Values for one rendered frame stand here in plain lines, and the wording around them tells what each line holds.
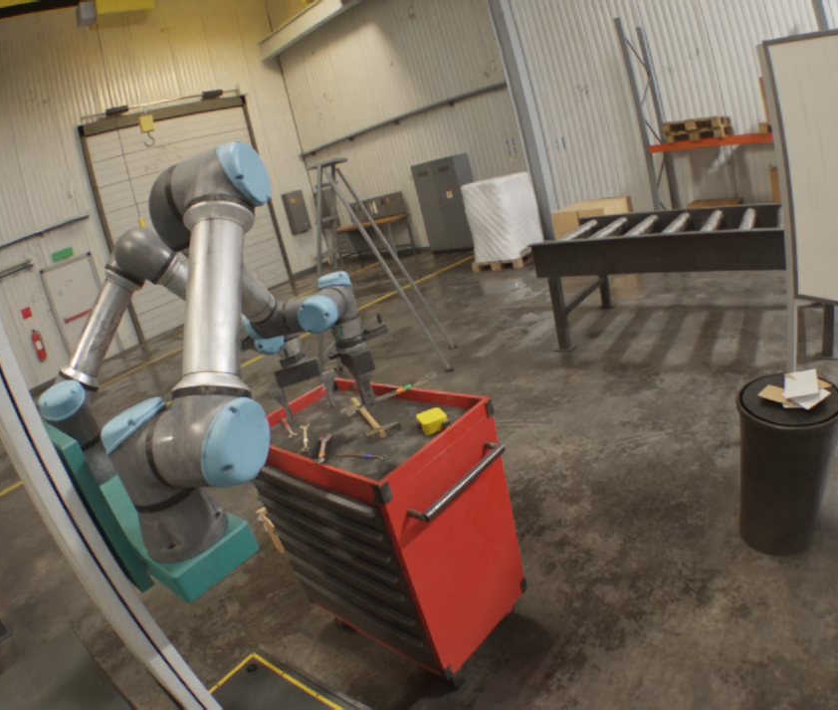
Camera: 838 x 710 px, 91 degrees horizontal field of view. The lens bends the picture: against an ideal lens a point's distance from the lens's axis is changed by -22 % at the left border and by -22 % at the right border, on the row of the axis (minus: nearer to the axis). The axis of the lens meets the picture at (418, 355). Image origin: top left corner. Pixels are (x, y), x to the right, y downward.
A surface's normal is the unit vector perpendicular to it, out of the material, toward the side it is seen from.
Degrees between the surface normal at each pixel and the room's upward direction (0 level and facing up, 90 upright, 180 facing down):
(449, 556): 90
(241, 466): 96
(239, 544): 90
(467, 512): 90
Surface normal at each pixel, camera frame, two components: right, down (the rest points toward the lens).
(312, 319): -0.20, 0.37
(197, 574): 0.79, 0.01
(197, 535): 0.62, -0.22
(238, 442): 0.95, -0.02
